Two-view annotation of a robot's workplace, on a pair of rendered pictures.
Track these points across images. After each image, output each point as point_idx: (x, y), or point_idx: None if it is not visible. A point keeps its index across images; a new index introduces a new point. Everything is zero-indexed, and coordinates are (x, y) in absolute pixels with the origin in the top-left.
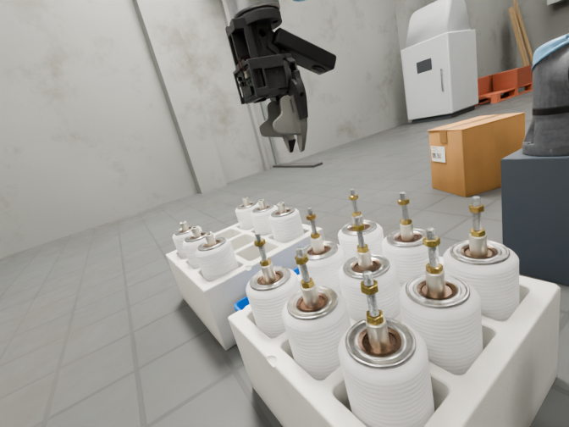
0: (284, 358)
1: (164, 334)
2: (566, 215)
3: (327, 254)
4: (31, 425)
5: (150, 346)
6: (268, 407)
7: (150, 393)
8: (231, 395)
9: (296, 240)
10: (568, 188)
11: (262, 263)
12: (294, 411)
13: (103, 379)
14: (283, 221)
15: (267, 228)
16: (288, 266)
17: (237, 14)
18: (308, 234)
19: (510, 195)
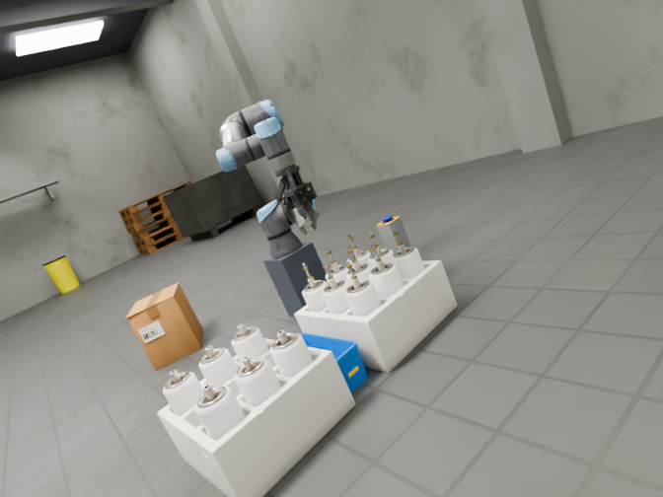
0: (399, 291)
1: (322, 477)
2: (314, 272)
3: (341, 281)
4: None
5: (341, 477)
6: (403, 356)
7: (399, 427)
8: (396, 379)
9: (272, 341)
10: (309, 260)
11: (355, 276)
12: (414, 307)
13: (386, 488)
14: (259, 331)
15: (235, 364)
16: None
17: (291, 165)
18: (266, 339)
19: (293, 276)
